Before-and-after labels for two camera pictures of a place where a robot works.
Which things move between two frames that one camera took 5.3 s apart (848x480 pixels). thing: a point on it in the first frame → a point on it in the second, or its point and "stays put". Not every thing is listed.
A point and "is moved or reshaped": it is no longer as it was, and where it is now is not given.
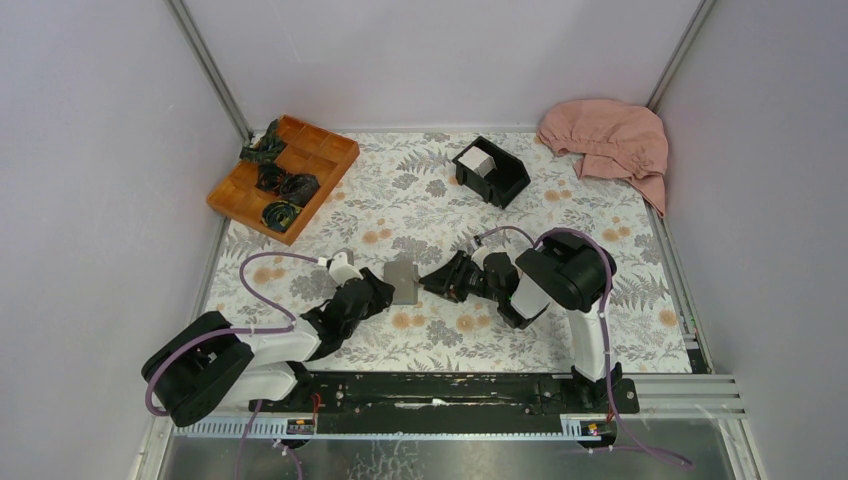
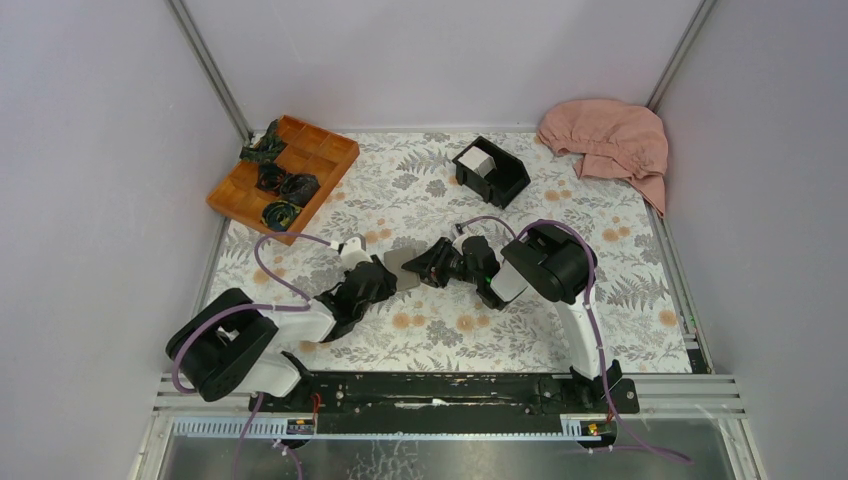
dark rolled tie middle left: [269, 177] stays put
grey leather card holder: [404, 278] is moved or reshaped
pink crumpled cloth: [611, 140] stays put
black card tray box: [500, 186] stays put
